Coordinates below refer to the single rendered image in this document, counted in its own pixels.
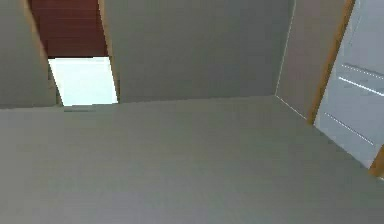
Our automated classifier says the pale grey panelled room door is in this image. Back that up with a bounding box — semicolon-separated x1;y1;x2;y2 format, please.
313;0;384;170

